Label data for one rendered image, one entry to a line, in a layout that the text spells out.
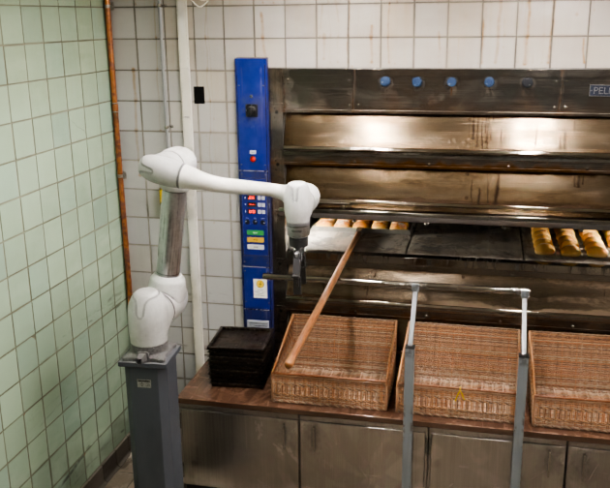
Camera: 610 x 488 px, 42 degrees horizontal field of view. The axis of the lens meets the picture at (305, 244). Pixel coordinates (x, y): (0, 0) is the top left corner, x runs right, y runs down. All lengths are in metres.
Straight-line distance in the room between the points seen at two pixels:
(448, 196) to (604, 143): 0.74
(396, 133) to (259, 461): 1.71
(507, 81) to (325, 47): 0.86
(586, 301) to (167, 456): 2.08
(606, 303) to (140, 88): 2.52
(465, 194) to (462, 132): 0.30
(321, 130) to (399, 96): 0.41
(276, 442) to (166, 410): 0.71
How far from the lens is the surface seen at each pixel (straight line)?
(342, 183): 3.99
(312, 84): 3.96
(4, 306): 3.50
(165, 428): 3.47
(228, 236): 4.20
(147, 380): 3.38
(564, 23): 3.85
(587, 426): 3.80
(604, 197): 3.96
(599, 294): 4.10
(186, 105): 4.12
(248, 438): 3.97
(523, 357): 3.53
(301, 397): 3.85
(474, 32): 3.84
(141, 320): 3.30
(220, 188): 3.12
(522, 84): 3.86
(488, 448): 3.79
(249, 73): 3.98
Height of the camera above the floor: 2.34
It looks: 16 degrees down
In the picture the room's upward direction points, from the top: 1 degrees counter-clockwise
